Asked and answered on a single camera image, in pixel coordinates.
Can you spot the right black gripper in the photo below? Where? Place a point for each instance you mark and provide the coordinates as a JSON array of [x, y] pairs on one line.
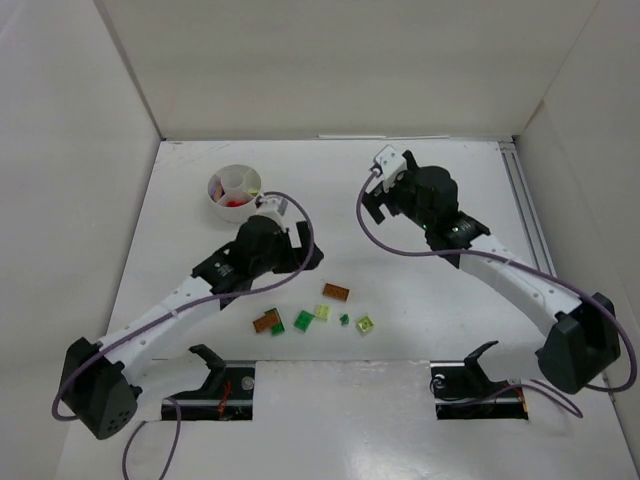
[[382, 198]]

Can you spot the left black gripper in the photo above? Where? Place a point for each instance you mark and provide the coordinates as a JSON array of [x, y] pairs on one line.
[[298, 247]]

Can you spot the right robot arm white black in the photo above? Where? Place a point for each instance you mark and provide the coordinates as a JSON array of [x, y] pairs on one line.
[[581, 334]]

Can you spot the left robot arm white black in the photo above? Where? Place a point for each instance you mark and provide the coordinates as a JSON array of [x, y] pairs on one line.
[[105, 382]]

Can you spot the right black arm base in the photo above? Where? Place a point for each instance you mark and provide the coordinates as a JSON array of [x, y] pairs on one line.
[[463, 391]]

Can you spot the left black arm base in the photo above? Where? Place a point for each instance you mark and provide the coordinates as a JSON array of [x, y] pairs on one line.
[[226, 394]]

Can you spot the white round divided container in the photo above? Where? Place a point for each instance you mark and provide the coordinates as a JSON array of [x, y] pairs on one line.
[[236, 180]]

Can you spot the orange lego brick left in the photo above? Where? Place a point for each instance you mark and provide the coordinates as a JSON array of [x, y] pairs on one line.
[[266, 322]]

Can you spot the orange lego brick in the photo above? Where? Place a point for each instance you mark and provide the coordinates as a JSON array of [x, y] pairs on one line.
[[266, 322], [336, 292]]

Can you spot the green lego brick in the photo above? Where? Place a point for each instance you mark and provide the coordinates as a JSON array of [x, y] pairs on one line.
[[303, 321]]

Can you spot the green lego under orange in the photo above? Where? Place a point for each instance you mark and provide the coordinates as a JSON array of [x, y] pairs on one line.
[[279, 328]]

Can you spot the orange lego brick right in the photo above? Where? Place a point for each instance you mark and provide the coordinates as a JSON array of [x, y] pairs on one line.
[[336, 292]]

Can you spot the pale yellow lego brick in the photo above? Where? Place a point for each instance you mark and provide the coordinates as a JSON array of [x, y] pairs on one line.
[[322, 312]]

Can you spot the lime transparent lego brick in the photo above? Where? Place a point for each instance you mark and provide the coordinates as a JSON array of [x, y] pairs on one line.
[[365, 325]]

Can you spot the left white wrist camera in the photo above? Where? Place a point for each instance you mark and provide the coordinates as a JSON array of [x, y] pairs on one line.
[[272, 207]]

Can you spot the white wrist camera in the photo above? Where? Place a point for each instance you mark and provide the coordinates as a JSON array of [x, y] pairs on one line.
[[388, 164], [272, 207]]

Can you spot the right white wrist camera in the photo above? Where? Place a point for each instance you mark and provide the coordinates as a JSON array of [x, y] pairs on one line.
[[388, 164]]

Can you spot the aluminium rail right edge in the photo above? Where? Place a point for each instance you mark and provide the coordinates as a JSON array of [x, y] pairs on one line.
[[538, 248]]

